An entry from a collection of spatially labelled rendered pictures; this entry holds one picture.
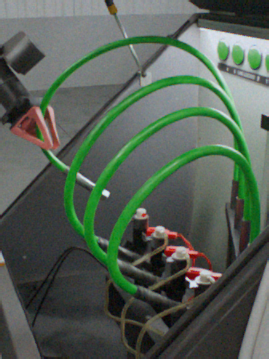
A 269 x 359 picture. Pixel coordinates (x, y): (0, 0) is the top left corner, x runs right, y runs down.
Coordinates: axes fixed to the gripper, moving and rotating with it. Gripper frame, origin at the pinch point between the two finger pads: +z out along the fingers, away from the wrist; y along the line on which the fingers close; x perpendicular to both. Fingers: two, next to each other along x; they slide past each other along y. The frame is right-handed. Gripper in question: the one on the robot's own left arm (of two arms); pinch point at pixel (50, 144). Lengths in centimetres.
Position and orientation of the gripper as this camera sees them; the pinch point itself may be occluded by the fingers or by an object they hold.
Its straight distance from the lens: 103.8
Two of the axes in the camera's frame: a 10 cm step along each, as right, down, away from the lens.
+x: -6.9, 6.5, 3.3
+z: 6.2, 7.6, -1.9
